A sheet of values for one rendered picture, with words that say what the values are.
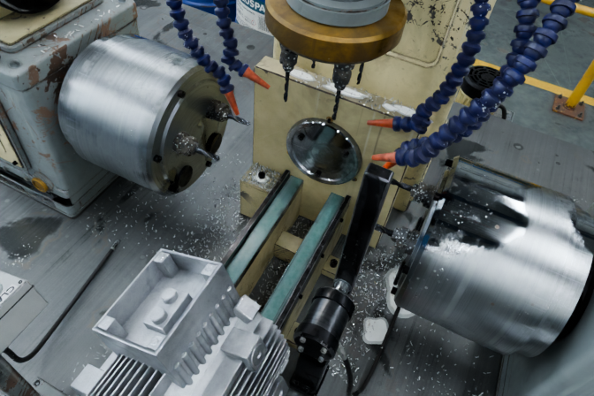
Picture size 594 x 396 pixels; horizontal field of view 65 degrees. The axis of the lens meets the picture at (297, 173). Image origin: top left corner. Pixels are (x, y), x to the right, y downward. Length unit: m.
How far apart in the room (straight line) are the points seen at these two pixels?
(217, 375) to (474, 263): 0.34
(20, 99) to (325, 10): 0.53
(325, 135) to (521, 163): 0.65
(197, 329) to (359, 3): 0.41
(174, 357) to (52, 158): 0.54
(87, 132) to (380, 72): 0.51
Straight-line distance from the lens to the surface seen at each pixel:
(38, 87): 0.88
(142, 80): 0.78
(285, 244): 0.93
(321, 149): 0.85
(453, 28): 0.80
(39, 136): 0.93
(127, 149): 0.78
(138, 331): 0.58
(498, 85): 0.51
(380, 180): 0.51
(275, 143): 0.91
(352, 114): 0.79
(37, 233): 1.08
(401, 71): 0.86
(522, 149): 1.37
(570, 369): 0.72
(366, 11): 0.58
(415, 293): 0.68
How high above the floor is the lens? 1.62
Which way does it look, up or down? 47 degrees down
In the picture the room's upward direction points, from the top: 7 degrees clockwise
